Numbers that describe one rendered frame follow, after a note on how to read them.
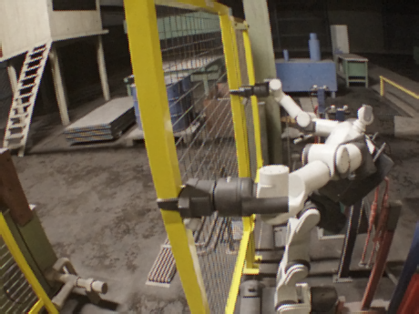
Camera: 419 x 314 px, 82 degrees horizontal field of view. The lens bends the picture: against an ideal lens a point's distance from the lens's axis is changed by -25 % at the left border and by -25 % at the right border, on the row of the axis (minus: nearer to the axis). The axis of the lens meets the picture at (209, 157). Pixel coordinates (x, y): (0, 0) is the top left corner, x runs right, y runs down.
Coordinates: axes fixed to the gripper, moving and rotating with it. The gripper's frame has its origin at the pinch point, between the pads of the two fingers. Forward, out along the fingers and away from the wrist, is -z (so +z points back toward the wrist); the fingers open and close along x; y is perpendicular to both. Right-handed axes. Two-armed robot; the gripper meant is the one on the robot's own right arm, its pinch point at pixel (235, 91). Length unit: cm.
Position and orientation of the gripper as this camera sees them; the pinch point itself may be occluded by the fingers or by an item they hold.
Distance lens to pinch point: 177.2
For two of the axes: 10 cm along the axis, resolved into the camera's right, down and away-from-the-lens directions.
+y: -1.3, -9.1, -3.9
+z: 9.7, -0.3, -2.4
